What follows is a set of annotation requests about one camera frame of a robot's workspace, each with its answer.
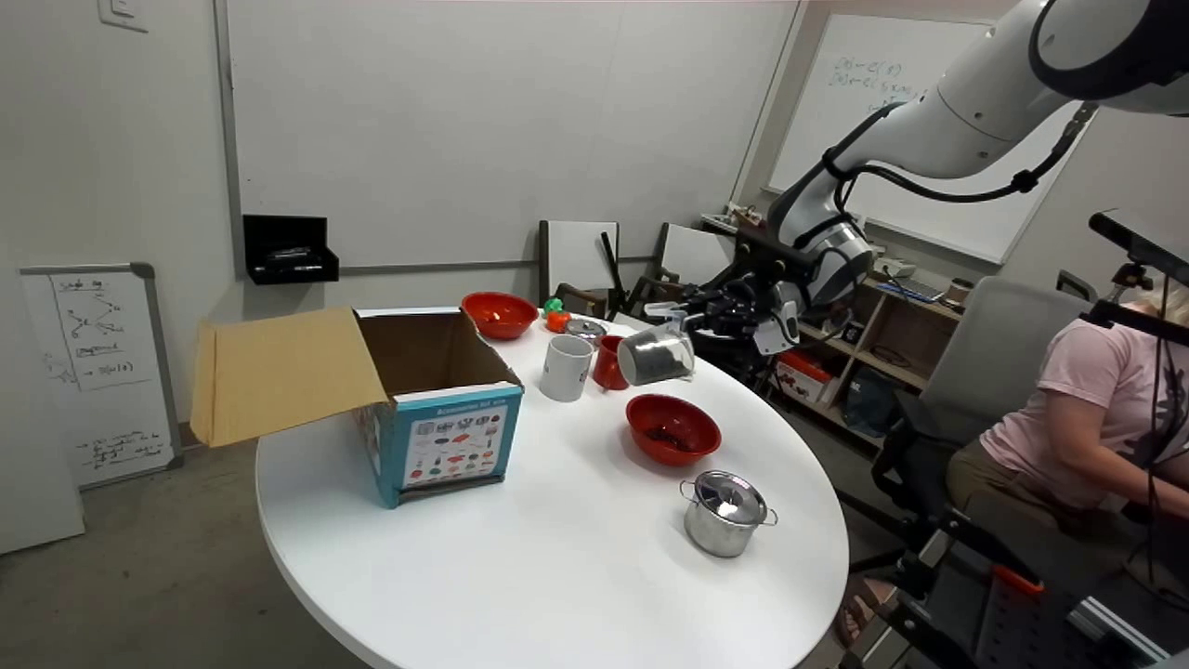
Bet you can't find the black case on shelf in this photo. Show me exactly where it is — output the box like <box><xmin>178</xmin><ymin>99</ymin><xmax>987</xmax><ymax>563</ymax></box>
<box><xmin>238</xmin><ymin>208</ymin><xmax>342</xmax><ymax>288</ymax></box>

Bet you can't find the seated person pink shirt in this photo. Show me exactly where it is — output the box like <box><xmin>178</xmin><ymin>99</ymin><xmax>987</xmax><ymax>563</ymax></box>
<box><xmin>944</xmin><ymin>277</ymin><xmax>1189</xmax><ymax>586</ymax></box>

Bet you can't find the black camera rig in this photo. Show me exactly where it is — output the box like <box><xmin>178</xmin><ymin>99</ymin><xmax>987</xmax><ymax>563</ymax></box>
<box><xmin>1053</xmin><ymin>208</ymin><xmax>1189</xmax><ymax>352</ymax></box>

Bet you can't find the small leaning whiteboard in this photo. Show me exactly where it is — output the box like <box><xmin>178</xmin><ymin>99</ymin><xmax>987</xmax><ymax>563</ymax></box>
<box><xmin>17</xmin><ymin>259</ymin><xmax>178</xmax><ymax>492</ymax></box>

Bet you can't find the large wall whiteboard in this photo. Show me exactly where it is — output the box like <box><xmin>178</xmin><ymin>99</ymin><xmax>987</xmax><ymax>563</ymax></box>
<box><xmin>768</xmin><ymin>11</ymin><xmax>1086</xmax><ymax>269</ymax></box>

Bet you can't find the small red bowl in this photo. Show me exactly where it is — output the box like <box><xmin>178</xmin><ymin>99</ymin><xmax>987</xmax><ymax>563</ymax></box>
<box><xmin>458</xmin><ymin>288</ymin><xmax>543</xmax><ymax>347</ymax></box>

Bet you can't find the blue printed cardboard box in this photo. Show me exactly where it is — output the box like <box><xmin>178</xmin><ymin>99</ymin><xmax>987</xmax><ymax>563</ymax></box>
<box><xmin>187</xmin><ymin>301</ymin><xmax>526</xmax><ymax>513</ymax></box>

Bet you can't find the wooden storage shelf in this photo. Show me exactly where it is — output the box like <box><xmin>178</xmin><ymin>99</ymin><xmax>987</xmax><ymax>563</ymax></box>
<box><xmin>699</xmin><ymin>208</ymin><xmax>985</xmax><ymax>454</ymax></box>

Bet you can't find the steel pot with lid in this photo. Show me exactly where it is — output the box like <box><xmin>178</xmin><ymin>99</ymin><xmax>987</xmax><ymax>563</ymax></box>
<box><xmin>679</xmin><ymin>466</ymin><xmax>784</xmax><ymax>560</ymax></box>

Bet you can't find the white leaning panel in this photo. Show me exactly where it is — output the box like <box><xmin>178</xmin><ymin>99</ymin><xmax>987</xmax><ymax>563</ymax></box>
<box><xmin>539</xmin><ymin>215</ymin><xmax>623</xmax><ymax>301</ymax></box>

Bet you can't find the white mug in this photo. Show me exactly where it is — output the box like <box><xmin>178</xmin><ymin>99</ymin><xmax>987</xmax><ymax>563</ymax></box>
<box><xmin>535</xmin><ymin>329</ymin><xmax>603</xmax><ymax>406</ymax></box>

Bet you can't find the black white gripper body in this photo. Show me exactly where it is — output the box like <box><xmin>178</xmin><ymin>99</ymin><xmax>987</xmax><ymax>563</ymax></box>
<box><xmin>712</xmin><ymin>277</ymin><xmax>810</xmax><ymax>365</ymax></box>

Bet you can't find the large red bowl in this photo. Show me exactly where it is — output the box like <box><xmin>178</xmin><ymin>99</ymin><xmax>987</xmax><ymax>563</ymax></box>
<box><xmin>619</xmin><ymin>389</ymin><xmax>728</xmax><ymax>470</ymax></box>

